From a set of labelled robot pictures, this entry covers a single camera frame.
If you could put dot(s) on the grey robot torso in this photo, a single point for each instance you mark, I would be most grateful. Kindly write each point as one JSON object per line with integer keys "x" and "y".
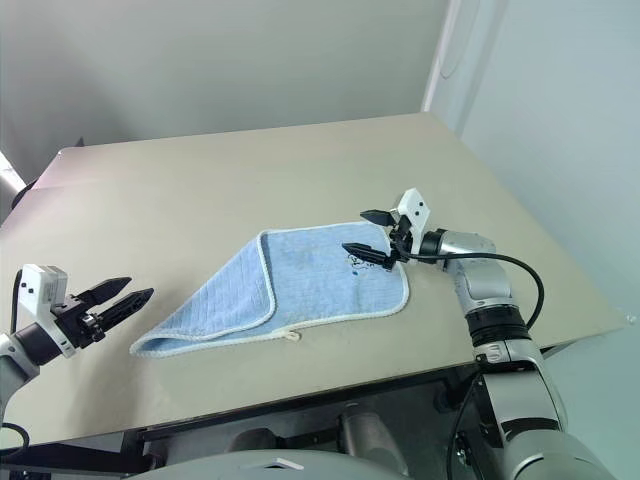
{"x": 300, "y": 465}

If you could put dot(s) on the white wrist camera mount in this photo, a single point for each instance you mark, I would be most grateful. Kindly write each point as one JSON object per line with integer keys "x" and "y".
{"x": 414, "y": 205}
{"x": 32, "y": 290}

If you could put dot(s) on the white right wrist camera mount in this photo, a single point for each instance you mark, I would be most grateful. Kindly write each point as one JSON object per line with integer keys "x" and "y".
{"x": 414, "y": 205}

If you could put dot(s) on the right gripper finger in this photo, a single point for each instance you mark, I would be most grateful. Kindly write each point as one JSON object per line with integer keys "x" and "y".
{"x": 378, "y": 217}
{"x": 367, "y": 254}

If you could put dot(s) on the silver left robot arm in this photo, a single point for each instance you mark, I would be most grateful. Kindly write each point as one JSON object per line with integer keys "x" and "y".
{"x": 10, "y": 360}

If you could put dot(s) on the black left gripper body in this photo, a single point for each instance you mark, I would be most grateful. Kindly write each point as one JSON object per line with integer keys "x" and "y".
{"x": 80, "y": 322}

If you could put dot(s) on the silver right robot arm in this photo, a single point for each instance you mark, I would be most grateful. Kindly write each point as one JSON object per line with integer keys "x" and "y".
{"x": 480, "y": 280}

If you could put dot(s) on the black table frame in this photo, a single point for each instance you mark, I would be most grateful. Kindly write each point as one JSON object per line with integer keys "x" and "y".
{"x": 250, "y": 417}

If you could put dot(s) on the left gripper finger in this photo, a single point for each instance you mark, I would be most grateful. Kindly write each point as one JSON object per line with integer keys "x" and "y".
{"x": 107, "y": 289}
{"x": 127, "y": 306}

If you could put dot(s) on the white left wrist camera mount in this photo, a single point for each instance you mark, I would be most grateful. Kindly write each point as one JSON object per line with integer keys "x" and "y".
{"x": 32, "y": 290}

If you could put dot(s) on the blue cloth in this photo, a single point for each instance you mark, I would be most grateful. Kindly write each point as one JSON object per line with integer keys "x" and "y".
{"x": 310, "y": 270}

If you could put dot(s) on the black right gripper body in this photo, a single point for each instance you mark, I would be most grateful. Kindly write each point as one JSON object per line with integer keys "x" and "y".
{"x": 400, "y": 245}

